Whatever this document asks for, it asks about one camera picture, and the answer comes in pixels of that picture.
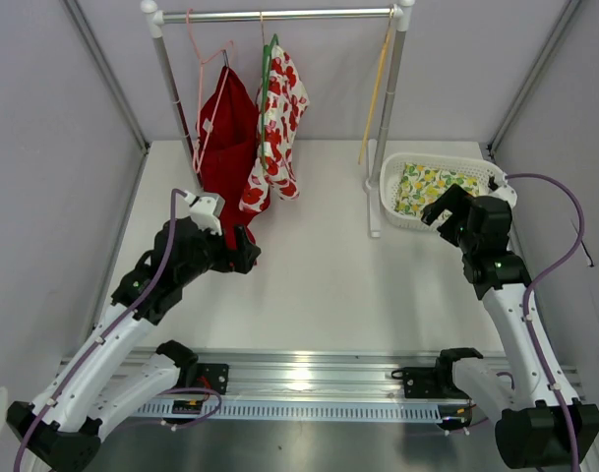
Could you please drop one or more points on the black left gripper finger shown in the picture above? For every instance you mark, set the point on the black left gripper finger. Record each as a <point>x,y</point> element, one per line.
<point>250,254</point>
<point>242,240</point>

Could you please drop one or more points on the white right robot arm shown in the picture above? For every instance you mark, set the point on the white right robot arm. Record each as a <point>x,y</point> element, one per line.
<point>540,420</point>

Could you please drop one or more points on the red skirt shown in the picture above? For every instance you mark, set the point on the red skirt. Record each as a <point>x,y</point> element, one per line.
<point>227,138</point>

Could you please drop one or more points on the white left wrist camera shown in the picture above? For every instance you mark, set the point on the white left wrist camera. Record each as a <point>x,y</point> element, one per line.
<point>205,210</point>

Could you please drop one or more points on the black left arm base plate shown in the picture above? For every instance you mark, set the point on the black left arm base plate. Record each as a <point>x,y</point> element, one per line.
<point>212,376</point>

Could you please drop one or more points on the aluminium mounting rail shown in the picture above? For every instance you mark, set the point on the aluminium mounting rail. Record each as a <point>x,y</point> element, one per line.
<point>314,376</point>

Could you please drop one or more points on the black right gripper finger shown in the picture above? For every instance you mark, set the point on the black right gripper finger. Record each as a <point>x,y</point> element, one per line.
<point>449,230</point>
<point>454,199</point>

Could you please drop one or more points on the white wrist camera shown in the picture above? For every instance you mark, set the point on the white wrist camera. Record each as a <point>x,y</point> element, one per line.
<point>205,210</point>
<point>500,189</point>

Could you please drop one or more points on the yellow clothes hanger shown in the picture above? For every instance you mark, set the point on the yellow clothes hanger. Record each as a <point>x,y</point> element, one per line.
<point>376,88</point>

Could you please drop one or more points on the white slotted cable duct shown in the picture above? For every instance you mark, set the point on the white slotted cable duct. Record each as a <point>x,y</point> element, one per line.
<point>391,411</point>

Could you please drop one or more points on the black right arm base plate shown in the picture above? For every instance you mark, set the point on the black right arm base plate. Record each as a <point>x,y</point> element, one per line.
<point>427,383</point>

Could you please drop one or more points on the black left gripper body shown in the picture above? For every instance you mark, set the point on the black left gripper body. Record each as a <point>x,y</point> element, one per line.
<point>213,254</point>

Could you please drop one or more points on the lemon print skirt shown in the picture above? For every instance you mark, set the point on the lemon print skirt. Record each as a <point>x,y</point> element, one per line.
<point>421,185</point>

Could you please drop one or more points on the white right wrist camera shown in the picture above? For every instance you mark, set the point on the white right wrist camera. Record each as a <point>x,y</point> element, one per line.
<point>500,189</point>

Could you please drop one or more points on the white plastic basket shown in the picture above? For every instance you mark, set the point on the white plastic basket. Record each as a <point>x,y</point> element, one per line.
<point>392,169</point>

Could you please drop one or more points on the white red floral garment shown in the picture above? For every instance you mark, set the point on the white red floral garment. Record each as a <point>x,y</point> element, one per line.
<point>285,106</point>

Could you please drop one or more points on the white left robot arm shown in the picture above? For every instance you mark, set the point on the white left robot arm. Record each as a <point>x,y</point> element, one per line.
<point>66,424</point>

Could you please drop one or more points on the white metal clothes rack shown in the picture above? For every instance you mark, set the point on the white metal clothes rack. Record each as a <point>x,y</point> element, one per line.
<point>376,148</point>

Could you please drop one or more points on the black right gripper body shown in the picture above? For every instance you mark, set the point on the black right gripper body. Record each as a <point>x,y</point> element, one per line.
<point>467,240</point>

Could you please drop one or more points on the green clothes hanger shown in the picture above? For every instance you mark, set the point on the green clothes hanger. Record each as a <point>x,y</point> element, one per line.
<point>266,66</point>

